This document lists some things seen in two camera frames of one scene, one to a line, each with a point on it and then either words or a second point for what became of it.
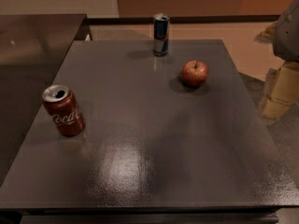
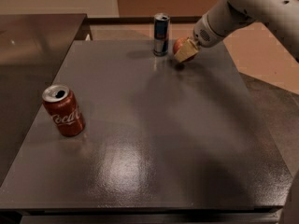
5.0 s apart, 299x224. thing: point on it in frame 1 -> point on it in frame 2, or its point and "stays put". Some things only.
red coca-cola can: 63,105 stays put
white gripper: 288,35 -> 204,35
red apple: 194,74 -> 178,43
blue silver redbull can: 161,35 stays put
